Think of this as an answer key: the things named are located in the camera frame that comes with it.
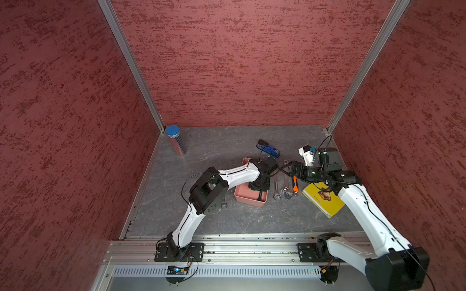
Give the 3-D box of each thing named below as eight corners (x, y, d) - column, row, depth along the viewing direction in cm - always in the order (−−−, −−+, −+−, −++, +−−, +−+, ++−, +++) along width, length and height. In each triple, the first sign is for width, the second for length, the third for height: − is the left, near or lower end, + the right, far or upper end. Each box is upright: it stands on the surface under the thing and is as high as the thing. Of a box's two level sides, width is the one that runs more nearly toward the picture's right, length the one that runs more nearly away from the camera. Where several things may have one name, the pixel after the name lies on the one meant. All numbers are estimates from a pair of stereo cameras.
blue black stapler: (255, 146, 114) (255, 143, 111) (259, 141, 117) (260, 138, 114) (277, 159, 108) (278, 156, 105) (281, 154, 110) (282, 150, 107)
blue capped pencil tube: (174, 156, 108) (163, 134, 93) (176, 147, 112) (167, 125, 97) (185, 156, 108) (176, 134, 93) (187, 147, 112) (179, 125, 97)
